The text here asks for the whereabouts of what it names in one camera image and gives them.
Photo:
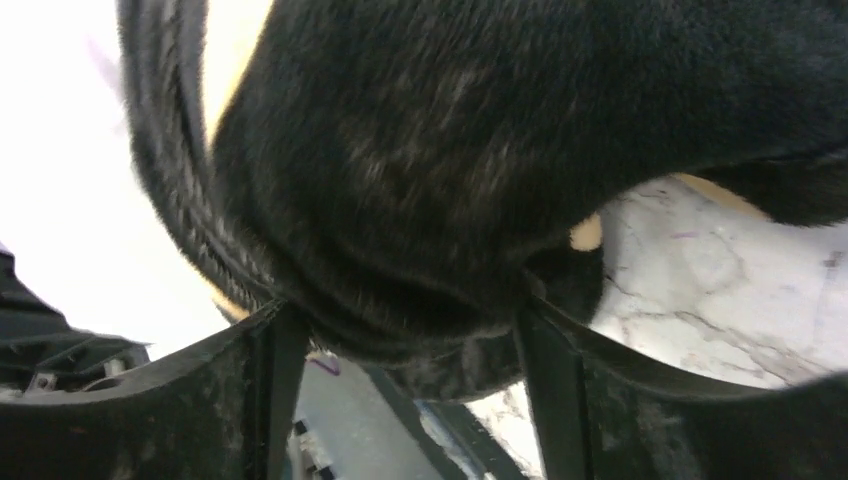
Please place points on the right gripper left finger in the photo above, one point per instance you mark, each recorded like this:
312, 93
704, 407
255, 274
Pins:
221, 408

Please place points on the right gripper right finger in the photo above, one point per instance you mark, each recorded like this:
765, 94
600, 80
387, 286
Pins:
604, 411

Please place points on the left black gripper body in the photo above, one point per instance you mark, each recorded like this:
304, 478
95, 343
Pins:
40, 351

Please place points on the black floral plush pillowcase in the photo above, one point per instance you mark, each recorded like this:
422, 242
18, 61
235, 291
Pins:
411, 173

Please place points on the white pillow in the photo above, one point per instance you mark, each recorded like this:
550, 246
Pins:
84, 236

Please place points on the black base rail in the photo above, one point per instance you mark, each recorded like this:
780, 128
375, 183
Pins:
449, 435

